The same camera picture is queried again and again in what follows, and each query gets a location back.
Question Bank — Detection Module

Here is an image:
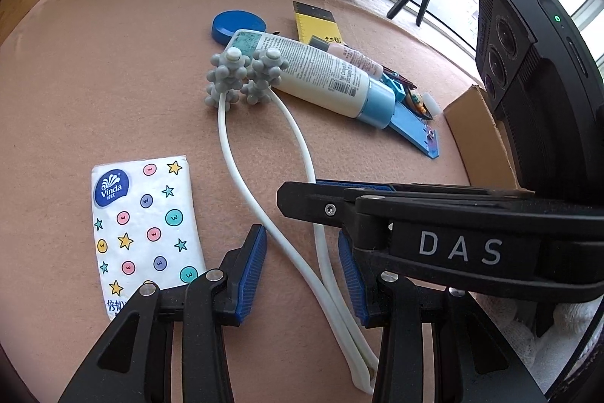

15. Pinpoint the small pink bottle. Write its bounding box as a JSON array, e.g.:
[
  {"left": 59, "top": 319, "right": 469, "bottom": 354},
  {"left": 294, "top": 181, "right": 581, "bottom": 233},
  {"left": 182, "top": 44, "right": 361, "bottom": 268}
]
[{"left": 325, "top": 43, "right": 383, "bottom": 79}]

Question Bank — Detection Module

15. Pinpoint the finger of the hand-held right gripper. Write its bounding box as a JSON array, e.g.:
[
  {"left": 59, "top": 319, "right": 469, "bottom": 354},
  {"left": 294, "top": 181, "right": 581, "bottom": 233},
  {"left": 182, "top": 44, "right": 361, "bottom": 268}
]
[
  {"left": 277, "top": 181, "right": 411, "bottom": 252},
  {"left": 316, "top": 179, "right": 535, "bottom": 197}
]

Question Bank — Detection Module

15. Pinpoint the grey knobbed roller massager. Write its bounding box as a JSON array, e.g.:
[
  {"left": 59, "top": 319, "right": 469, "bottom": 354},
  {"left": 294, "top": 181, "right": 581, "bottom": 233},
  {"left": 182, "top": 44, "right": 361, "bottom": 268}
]
[{"left": 204, "top": 46, "right": 381, "bottom": 394}]

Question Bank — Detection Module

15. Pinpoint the small white cap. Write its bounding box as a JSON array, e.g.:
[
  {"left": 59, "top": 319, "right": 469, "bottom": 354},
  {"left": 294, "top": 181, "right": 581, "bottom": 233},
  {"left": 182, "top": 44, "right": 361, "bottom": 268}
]
[{"left": 421, "top": 93, "right": 443, "bottom": 120}]

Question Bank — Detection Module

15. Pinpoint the pink felt mat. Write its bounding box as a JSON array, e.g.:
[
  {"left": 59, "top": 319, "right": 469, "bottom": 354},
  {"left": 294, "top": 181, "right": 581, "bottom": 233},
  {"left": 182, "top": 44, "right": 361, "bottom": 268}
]
[{"left": 0, "top": 0, "right": 520, "bottom": 403}]

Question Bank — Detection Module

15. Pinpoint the white star-print tissue packet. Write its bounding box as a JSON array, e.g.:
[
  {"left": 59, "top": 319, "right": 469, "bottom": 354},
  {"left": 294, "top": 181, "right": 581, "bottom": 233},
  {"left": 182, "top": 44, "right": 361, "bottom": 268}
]
[{"left": 91, "top": 155, "right": 207, "bottom": 321}]

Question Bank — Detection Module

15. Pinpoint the yellow and black ruler card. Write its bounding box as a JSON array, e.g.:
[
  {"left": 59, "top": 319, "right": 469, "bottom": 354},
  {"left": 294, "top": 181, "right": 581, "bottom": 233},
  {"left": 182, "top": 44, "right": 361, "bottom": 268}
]
[{"left": 293, "top": 1, "right": 343, "bottom": 47}]

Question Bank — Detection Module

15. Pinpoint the cardboard box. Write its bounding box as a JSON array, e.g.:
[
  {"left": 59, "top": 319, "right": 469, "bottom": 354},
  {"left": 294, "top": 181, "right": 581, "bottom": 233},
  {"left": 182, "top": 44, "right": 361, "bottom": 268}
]
[{"left": 442, "top": 84, "right": 524, "bottom": 189}]

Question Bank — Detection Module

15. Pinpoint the round blue lid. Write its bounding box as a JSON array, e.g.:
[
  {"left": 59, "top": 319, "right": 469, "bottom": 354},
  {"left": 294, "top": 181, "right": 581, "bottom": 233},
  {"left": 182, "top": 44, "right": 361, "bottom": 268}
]
[{"left": 211, "top": 10, "right": 266, "bottom": 46}]

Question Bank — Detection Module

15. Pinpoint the person's right hand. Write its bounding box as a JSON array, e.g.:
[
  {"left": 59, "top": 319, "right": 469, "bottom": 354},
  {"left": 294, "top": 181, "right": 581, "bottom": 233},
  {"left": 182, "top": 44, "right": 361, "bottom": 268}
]
[{"left": 476, "top": 293, "right": 594, "bottom": 386}]

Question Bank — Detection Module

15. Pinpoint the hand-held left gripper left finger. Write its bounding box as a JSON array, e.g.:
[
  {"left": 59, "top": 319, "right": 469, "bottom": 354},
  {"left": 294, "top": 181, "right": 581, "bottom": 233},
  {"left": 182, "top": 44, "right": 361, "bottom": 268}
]
[{"left": 57, "top": 224, "right": 268, "bottom": 403}]

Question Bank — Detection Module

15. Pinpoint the cartoon figurine keychain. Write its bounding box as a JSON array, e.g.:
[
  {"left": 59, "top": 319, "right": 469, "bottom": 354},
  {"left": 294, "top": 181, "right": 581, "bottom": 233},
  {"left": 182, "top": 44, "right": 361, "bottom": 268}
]
[{"left": 406, "top": 89, "right": 432, "bottom": 120}]

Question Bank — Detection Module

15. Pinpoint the white lotion tube blue cap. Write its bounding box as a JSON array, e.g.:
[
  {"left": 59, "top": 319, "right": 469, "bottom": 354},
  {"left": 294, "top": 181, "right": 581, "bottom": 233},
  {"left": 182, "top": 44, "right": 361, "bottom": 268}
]
[{"left": 225, "top": 29, "right": 396, "bottom": 129}]

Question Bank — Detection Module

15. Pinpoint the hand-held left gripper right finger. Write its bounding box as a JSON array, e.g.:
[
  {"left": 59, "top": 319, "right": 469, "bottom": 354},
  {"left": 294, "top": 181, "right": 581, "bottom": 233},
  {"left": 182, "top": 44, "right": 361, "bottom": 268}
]
[{"left": 338, "top": 233, "right": 548, "bottom": 403}]

